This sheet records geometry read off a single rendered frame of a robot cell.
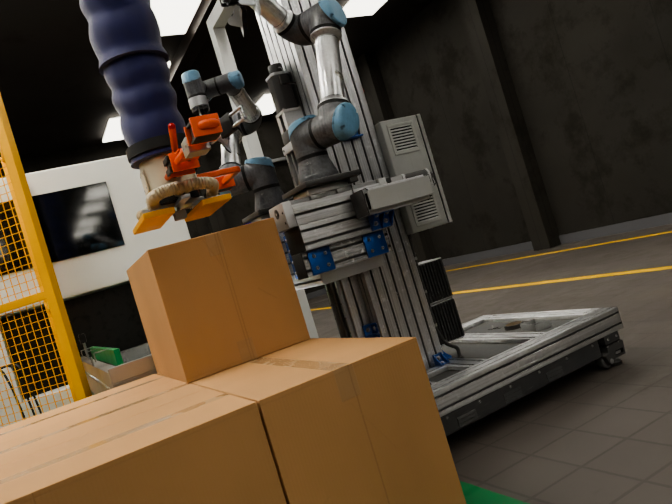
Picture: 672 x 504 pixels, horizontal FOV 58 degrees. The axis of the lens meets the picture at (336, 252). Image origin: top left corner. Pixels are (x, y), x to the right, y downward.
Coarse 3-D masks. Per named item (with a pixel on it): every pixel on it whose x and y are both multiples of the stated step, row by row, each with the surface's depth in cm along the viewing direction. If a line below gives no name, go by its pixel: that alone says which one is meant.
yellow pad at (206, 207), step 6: (204, 198) 199; (210, 198) 198; (216, 198) 198; (222, 198) 199; (228, 198) 200; (198, 204) 202; (204, 204) 197; (210, 204) 200; (216, 204) 204; (222, 204) 209; (192, 210) 212; (198, 210) 206; (204, 210) 210; (210, 210) 215; (216, 210) 220; (192, 216) 216; (198, 216) 222; (204, 216) 227
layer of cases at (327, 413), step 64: (128, 384) 218; (192, 384) 170; (256, 384) 140; (320, 384) 127; (384, 384) 134; (0, 448) 160; (64, 448) 132; (128, 448) 113; (192, 448) 114; (256, 448) 120; (320, 448) 125; (384, 448) 132; (448, 448) 139
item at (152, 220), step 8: (168, 208) 192; (144, 216) 189; (152, 216) 190; (160, 216) 192; (168, 216) 198; (136, 224) 207; (144, 224) 200; (152, 224) 206; (160, 224) 212; (136, 232) 214
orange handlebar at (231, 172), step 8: (208, 120) 150; (216, 120) 151; (200, 128) 150; (176, 152) 177; (176, 160) 180; (184, 160) 177; (192, 160) 182; (224, 168) 222; (232, 168) 223; (200, 176) 218; (208, 176) 219; (216, 176) 221; (232, 176) 231; (224, 184) 244
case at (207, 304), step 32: (256, 224) 189; (160, 256) 176; (192, 256) 179; (224, 256) 183; (256, 256) 187; (160, 288) 174; (192, 288) 178; (224, 288) 182; (256, 288) 186; (288, 288) 190; (160, 320) 187; (192, 320) 177; (224, 320) 181; (256, 320) 185; (288, 320) 189; (160, 352) 206; (192, 352) 176; (224, 352) 180; (256, 352) 184
